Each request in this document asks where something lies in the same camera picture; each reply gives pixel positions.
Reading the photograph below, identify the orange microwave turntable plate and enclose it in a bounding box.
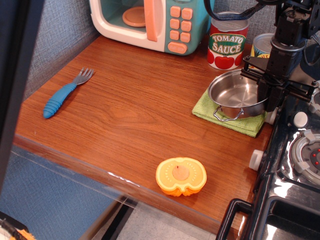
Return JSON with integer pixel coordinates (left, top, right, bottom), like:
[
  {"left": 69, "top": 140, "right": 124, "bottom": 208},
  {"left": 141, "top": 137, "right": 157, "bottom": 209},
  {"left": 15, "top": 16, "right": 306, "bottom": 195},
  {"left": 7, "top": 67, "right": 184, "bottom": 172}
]
[{"left": 122, "top": 6, "right": 146, "bottom": 28}]

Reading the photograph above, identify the black toy stove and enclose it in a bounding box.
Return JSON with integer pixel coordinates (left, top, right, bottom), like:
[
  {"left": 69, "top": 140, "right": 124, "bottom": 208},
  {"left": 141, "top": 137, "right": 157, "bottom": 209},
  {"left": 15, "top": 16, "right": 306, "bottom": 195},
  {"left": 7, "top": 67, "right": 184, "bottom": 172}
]
[{"left": 216, "top": 86, "right": 320, "bottom": 240}]

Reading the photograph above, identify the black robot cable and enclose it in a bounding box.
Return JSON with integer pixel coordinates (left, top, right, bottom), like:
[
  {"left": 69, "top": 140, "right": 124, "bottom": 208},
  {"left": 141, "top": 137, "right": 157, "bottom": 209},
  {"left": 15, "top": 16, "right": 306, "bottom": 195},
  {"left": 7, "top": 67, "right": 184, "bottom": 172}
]
[{"left": 203, "top": 0, "right": 266, "bottom": 22}]

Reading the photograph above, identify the blue handled fork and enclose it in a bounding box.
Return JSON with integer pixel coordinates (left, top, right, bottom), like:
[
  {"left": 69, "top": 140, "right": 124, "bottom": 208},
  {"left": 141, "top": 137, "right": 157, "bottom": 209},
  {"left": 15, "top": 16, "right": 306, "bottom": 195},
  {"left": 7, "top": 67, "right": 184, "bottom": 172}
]
[{"left": 42, "top": 67, "right": 94, "bottom": 119}]

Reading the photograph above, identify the tomato sauce can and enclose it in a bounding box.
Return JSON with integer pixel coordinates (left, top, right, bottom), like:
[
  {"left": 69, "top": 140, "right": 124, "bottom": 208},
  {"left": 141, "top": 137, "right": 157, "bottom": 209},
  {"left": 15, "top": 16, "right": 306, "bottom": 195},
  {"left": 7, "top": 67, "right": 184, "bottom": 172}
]
[{"left": 207, "top": 18, "right": 249, "bottom": 70}]

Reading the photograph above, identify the toy microwave oven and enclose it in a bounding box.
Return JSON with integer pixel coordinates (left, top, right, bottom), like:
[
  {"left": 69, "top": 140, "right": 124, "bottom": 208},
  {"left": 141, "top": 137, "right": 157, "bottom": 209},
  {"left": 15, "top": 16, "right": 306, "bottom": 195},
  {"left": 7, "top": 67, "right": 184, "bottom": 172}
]
[{"left": 89, "top": 0, "right": 210, "bottom": 56}]

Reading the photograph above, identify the white stove knob middle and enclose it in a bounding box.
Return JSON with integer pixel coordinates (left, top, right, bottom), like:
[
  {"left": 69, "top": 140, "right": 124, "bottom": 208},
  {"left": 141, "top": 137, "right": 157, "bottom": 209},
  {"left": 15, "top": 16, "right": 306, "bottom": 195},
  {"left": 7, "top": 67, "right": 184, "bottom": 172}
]
[{"left": 264, "top": 107, "right": 279, "bottom": 125}]

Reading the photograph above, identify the pineapple slices can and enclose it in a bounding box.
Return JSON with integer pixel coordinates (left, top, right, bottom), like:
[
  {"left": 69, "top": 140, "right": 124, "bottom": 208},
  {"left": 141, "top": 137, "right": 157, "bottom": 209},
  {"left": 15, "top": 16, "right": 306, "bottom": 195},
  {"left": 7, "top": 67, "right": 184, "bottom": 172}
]
[{"left": 250, "top": 33, "right": 274, "bottom": 59}]

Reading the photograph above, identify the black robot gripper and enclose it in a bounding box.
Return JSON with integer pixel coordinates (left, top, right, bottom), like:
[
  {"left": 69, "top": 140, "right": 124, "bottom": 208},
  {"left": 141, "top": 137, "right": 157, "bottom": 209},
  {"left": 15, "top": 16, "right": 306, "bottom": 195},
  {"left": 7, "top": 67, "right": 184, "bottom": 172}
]
[{"left": 241, "top": 44, "right": 320, "bottom": 112}]

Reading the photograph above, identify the stainless steel pot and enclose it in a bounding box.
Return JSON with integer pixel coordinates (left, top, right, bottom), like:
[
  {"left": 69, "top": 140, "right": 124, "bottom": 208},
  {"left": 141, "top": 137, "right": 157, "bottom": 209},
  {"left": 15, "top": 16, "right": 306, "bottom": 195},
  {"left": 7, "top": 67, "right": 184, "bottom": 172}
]
[{"left": 207, "top": 69, "right": 267, "bottom": 122}]

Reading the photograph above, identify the green folded cloth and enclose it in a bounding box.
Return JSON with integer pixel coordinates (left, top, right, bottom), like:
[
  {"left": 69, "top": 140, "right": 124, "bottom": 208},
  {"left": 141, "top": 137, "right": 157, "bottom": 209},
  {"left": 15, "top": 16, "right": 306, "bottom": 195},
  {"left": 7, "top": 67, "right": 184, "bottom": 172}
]
[{"left": 192, "top": 90, "right": 267, "bottom": 138}]

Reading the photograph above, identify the orange toy pumpkin half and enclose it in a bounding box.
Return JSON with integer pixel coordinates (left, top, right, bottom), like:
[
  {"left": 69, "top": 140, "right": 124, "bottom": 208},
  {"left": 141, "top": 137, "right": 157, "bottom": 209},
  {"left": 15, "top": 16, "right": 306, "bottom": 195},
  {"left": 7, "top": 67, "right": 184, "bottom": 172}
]
[{"left": 155, "top": 157, "right": 207, "bottom": 197}]

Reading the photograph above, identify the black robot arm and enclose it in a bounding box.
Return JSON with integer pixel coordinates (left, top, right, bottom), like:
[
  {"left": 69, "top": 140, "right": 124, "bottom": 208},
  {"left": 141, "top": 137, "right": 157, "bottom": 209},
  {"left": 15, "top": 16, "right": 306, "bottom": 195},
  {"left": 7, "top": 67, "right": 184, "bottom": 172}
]
[{"left": 241, "top": 0, "right": 320, "bottom": 112}]

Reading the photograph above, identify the white stove knob front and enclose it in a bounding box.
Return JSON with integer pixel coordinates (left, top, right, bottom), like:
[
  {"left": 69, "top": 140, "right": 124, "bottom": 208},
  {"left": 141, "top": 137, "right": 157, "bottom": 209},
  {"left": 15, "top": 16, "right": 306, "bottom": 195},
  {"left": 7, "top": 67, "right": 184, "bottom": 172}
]
[{"left": 249, "top": 149, "right": 264, "bottom": 171}]

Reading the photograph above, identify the white stove knob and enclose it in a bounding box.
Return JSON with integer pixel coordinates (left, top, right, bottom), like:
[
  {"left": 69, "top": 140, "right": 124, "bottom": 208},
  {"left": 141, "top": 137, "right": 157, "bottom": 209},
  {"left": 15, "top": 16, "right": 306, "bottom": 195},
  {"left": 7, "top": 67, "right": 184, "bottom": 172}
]
[
  {"left": 249, "top": 149, "right": 264, "bottom": 171},
  {"left": 264, "top": 107, "right": 279, "bottom": 125}
]

